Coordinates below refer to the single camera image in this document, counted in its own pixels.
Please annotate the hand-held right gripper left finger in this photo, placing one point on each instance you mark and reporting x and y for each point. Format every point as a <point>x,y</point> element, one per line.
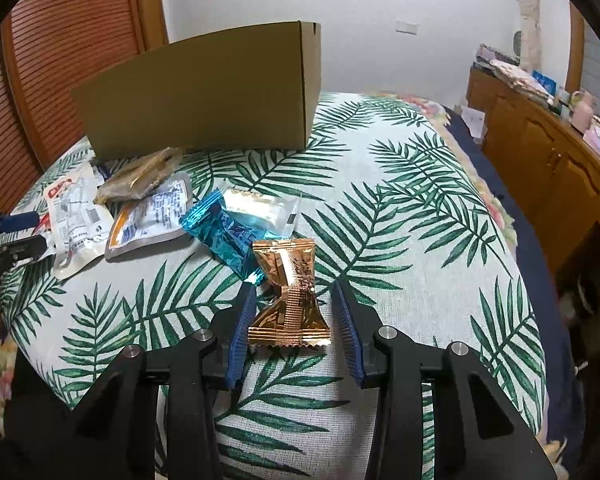
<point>242,340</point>

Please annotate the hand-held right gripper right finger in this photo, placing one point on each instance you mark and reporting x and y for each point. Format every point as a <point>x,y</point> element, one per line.
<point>347,335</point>

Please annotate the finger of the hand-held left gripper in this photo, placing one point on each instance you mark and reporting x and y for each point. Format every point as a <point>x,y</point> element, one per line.
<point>20,221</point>
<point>17,252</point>

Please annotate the white red label snack packet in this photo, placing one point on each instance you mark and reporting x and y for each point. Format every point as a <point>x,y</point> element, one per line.
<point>75,220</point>

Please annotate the gold foil candy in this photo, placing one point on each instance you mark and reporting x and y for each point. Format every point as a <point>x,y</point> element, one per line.
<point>290,305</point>

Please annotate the blue foil candy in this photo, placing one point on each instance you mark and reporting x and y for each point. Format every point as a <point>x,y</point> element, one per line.
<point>220,235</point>

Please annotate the brown cake snack packet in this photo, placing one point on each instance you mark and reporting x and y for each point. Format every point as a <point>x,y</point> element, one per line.
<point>135,180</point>

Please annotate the white orange edged snack packet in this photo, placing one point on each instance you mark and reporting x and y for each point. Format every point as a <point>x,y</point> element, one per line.
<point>145,220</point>

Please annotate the clear gold label snack packet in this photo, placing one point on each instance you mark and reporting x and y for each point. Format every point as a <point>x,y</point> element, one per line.
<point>262,207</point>

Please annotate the brown cardboard box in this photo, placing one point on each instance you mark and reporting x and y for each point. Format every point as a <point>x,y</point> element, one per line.
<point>205,95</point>

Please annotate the green leaf print cloth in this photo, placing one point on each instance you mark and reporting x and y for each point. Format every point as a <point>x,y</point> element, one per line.
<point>380,210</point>

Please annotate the floral blanket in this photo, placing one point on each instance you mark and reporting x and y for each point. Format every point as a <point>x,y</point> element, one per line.
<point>495,210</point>

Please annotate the dark blue bed sheet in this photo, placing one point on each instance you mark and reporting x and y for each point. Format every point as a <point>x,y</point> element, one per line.
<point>530,270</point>

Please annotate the wooden louvered door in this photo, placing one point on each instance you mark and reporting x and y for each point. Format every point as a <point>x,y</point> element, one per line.
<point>80,20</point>

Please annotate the white card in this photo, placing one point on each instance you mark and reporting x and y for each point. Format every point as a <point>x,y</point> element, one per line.
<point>474,121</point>

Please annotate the wooden cabinet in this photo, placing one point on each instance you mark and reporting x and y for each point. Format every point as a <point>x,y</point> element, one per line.
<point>530,145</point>

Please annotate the folded floral cloths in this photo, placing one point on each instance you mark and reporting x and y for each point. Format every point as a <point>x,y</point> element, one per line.
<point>517,80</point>

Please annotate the purple cloth bundle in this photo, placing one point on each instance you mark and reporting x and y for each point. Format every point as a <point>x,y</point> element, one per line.
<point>490,54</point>

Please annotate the small toiletry bottles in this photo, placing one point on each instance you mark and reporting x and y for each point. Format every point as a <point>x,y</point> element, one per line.
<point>564,101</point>

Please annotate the blue packet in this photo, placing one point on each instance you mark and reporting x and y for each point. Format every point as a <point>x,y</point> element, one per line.
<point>545,81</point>

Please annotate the pink flask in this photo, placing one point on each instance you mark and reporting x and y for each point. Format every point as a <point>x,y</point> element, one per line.
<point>582,110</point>

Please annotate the small desk fan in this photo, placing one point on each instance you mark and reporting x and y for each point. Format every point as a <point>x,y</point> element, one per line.
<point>517,42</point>

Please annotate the cream curtain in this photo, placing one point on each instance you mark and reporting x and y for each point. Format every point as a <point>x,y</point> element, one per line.
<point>526,10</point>

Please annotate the white wall socket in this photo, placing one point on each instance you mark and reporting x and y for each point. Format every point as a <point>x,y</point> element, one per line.
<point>407,26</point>

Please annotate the wooden window frame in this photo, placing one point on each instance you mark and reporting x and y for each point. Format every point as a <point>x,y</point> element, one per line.
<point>575,50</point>

